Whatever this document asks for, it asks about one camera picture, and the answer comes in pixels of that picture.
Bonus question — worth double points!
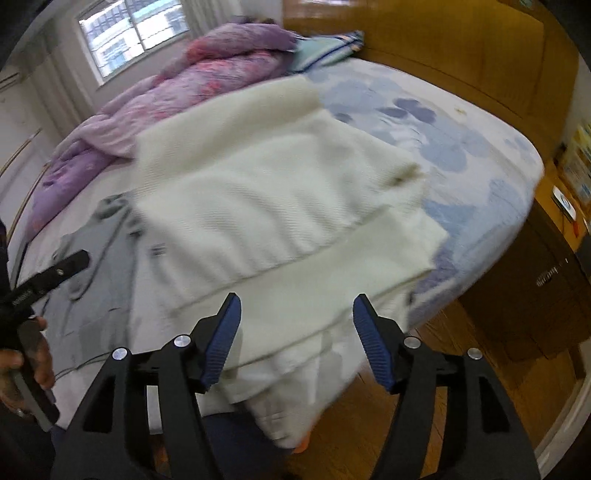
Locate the cream knitted sweater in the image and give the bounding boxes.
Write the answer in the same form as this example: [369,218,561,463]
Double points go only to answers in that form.
[129,76,451,448]

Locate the person's left hand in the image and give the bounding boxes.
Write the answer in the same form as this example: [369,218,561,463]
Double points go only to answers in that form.
[0,316,56,418]

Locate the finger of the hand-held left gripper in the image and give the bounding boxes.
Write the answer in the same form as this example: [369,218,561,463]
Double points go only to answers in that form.
[11,249,90,296]

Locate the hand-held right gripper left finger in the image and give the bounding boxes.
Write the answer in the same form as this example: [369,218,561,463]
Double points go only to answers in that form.
[50,293,242,480]

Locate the window with white frame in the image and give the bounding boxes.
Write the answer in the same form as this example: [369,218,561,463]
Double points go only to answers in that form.
[76,0,190,84]

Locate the wooden headboard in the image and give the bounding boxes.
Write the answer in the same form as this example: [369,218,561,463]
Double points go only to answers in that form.
[281,0,580,158]

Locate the bed with blue leaf sheet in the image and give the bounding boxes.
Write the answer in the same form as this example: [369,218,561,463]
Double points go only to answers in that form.
[9,55,546,416]

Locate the wooden nightstand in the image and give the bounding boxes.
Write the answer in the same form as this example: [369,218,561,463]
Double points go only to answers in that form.
[457,161,591,379]

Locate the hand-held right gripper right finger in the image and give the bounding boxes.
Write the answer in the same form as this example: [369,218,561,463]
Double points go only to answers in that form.
[353,294,541,480]

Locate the purple floral quilt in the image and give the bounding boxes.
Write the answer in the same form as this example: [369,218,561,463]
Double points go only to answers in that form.
[25,18,298,243]

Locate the curved bamboo pole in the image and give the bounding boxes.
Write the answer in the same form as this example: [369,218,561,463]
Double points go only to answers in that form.
[9,161,51,241]
[0,129,42,176]

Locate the grey garment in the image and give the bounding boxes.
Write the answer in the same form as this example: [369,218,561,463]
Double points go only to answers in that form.
[44,194,139,370]

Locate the white flat device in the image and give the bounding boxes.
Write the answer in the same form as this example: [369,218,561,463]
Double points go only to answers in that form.
[551,185,578,220]

